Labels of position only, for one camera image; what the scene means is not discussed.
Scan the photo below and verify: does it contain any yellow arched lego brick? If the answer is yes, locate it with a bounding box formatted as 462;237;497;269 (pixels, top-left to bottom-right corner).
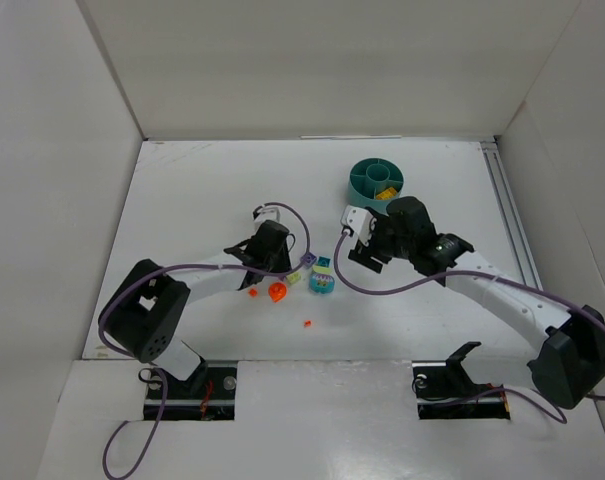
375;187;398;201

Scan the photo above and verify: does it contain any purple square lego brick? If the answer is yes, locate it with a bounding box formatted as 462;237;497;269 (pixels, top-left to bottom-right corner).
300;252;318;268

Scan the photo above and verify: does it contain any orange round lego piece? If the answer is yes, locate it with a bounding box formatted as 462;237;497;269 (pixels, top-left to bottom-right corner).
268;282;288;303

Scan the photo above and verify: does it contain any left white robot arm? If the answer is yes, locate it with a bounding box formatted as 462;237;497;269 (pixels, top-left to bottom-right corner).
98;220;291;398

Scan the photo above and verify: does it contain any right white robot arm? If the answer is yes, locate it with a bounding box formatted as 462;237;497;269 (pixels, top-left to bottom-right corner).
341;196;605;409

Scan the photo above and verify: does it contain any small teal lego brick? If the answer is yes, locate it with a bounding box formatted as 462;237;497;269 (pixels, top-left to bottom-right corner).
316;256;331;268

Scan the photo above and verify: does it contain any light green lego brick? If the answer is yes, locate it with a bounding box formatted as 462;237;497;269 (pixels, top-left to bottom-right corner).
286;271;302;286

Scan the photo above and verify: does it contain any teal painted face lego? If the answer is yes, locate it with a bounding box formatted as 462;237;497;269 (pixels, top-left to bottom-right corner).
309;265;335;295

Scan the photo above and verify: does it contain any teal round divided container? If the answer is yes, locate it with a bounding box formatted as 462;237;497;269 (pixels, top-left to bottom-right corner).
347;158;404;214

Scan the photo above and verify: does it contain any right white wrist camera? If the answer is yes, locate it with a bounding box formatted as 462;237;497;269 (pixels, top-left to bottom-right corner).
340;205;376;246

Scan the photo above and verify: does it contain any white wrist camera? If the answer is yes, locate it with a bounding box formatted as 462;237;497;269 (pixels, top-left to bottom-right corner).
252;205;280;227
340;205;376;246

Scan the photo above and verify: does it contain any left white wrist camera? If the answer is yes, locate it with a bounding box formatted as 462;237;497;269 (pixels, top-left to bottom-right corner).
252;205;280;227

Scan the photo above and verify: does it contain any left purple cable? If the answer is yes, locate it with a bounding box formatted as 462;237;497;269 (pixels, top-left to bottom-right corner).
97;201;312;480

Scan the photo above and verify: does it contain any purple cable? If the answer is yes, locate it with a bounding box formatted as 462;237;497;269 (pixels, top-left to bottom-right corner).
332;228;605;425
97;201;312;480

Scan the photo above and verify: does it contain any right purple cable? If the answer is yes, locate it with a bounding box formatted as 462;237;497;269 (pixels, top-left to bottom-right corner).
332;228;605;425

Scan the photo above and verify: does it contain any aluminium rail right side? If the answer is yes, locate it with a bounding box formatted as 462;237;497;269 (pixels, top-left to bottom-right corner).
480;141;542;288

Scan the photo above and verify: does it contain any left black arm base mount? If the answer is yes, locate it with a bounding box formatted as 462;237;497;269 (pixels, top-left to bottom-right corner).
138;361;238;421

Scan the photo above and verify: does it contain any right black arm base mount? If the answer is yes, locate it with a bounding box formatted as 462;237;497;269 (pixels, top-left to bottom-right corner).
411;341;511;420

